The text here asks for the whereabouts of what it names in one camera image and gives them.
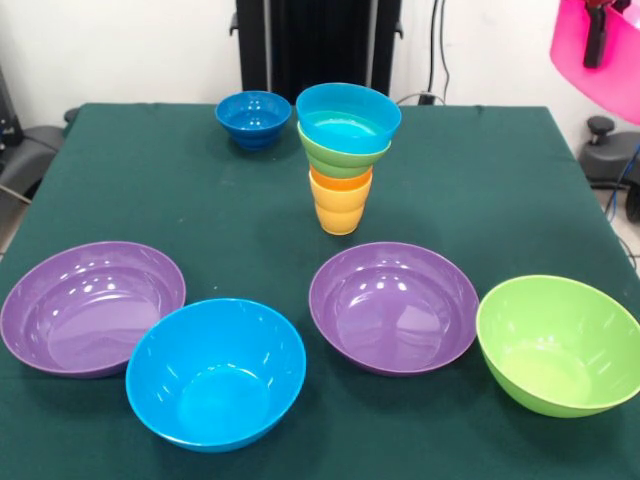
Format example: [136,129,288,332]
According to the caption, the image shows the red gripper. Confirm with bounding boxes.
[583,0,615,70]

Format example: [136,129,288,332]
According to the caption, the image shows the large pink bowl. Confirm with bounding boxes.
[549,0,640,127]

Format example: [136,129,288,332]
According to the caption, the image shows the small light blue bowl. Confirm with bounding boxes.
[295,83,403,156]

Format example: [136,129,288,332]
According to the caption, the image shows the small green bowl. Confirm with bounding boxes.
[298,122,393,180]

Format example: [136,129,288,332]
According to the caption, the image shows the orange cup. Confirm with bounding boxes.
[309,165,374,192]

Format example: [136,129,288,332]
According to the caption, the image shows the purple bowl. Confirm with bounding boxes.
[309,241,481,377]
[0,241,187,379]

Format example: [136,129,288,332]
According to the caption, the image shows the black knobbed equipment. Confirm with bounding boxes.
[585,115,640,226]

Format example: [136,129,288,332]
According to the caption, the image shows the yellow cup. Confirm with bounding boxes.
[310,178,373,236]

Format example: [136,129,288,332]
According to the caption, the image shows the large green bowl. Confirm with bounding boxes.
[476,275,640,419]

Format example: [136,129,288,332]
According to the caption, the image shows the small dark blue bowl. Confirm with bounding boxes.
[216,91,293,151]

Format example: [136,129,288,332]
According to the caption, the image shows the dark green table cloth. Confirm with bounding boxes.
[0,103,640,480]

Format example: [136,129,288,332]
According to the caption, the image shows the large blue bowl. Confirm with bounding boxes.
[125,297,307,453]

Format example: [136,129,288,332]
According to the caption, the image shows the black chair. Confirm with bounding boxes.
[0,65,81,201]

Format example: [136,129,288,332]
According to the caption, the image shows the black cables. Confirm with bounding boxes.
[392,0,451,107]

